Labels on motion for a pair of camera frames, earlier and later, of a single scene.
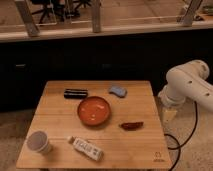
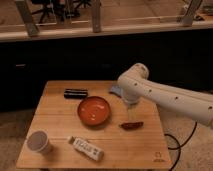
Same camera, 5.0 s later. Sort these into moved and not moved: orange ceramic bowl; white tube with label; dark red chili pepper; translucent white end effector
Moved: translucent white end effector
Not moved: dark red chili pepper; orange ceramic bowl; white tube with label
